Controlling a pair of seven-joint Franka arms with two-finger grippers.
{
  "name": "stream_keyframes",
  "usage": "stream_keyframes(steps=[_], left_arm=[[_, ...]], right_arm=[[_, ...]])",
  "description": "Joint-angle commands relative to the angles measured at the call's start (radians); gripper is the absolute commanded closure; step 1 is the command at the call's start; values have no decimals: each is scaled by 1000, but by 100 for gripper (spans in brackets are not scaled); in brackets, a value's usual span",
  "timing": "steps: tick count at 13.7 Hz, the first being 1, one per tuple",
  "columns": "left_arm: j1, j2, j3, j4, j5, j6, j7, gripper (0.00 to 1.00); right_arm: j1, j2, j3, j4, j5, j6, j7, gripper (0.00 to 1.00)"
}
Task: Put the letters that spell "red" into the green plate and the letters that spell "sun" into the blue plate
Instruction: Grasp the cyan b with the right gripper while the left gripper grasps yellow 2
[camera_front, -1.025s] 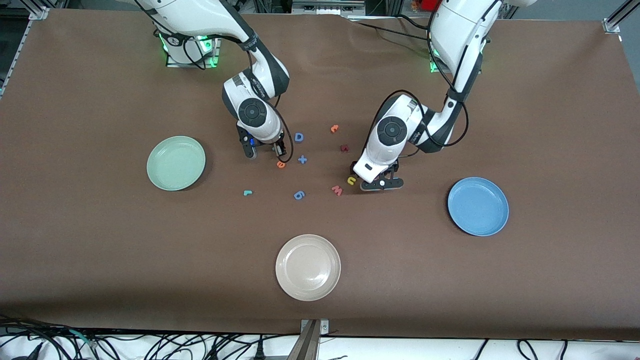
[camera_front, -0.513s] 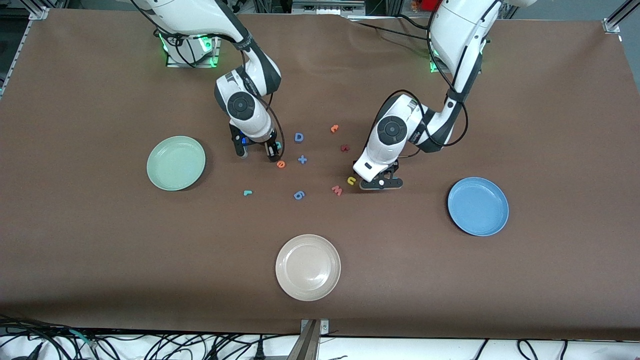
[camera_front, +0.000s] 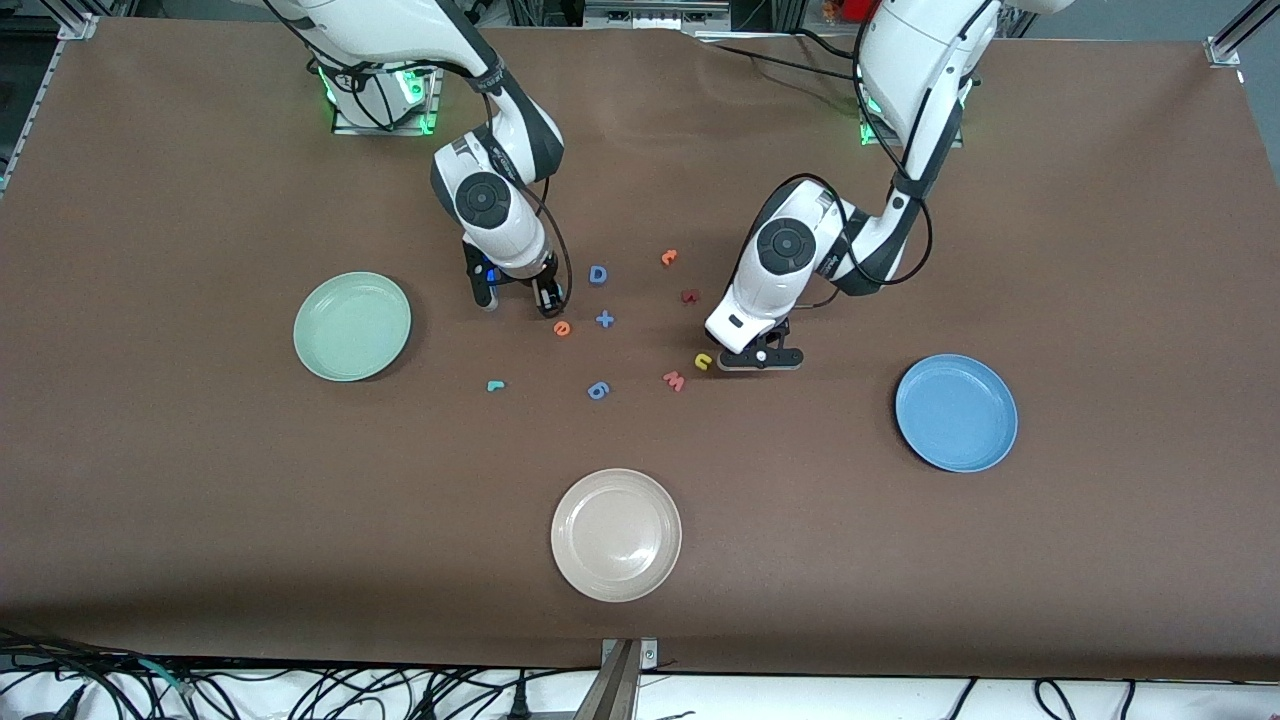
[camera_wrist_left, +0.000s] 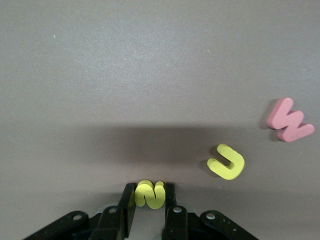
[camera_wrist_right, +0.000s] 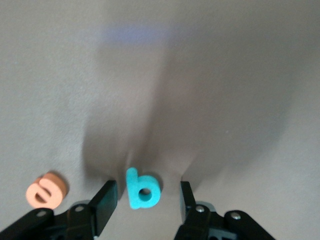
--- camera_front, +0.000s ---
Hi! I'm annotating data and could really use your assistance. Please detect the light green plate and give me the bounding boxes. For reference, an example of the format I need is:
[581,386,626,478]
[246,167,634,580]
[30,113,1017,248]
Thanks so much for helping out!
[293,271,413,383]

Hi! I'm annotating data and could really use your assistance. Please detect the blue plate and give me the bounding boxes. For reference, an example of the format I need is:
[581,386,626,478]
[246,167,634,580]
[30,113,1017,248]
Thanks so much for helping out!
[895,354,1019,473]

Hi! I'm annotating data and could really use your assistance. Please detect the beige plate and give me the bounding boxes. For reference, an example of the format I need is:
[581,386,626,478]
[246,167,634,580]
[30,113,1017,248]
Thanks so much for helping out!
[550,468,683,603]

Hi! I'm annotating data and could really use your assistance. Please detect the grey metal equipment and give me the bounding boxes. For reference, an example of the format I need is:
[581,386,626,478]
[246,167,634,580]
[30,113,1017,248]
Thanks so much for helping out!
[583,0,731,33]

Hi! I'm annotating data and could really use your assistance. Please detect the brown table cover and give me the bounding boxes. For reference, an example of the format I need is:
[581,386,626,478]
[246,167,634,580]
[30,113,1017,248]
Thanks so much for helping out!
[0,18,1280,683]

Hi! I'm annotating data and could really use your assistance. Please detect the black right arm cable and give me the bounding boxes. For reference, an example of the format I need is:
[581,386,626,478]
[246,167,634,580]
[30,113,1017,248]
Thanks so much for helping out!
[335,55,574,319]

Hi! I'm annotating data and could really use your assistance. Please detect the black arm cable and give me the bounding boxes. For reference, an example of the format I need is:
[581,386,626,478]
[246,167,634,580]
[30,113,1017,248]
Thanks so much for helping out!
[760,0,936,301]
[335,55,574,319]

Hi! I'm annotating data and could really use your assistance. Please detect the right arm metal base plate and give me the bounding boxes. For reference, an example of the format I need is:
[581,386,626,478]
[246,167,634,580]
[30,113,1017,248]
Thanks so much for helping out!
[332,60,442,137]

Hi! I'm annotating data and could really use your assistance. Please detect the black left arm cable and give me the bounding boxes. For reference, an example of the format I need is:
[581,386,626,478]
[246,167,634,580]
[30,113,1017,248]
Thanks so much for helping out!
[760,0,936,301]

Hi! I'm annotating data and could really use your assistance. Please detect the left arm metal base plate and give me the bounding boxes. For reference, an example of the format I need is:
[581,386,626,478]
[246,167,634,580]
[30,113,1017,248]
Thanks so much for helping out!
[858,95,966,149]

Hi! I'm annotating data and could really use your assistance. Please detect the black base cable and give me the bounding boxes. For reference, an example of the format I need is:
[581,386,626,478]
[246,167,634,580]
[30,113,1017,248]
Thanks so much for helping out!
[698,40,866,83]

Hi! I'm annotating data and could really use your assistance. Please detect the teal cable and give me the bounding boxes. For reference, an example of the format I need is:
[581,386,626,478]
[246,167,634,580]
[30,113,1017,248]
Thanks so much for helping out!
[140,658,193,698]

